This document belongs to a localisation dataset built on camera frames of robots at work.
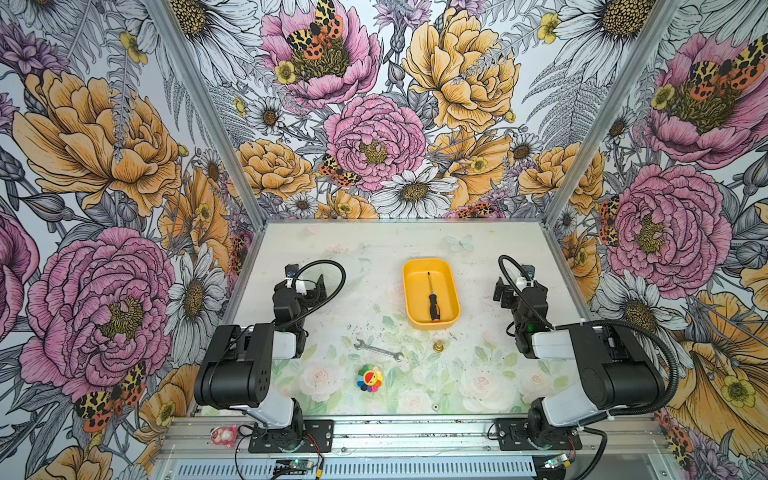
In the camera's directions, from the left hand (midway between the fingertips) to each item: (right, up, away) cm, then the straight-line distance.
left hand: (308, 283), depth 94 cm
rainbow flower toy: (+20, -24, -12) cm, 34 cm away
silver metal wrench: (+17, -18, -5) cm, 25 cm away
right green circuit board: (+65, -39, -22) cm, 79 cm away
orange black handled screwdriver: (+39, -8, +2) cm, 40 cm away
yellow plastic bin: (+43, -1, +10) cm, 45 cm away
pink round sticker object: (-13, -33, -22) cm, 42 cm away
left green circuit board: (+3, -40, -23) cm, 46 cm away
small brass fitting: (+40, -17, -6) cm, 44 cm away
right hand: (+64, -1, 0) cm, 64 cm away
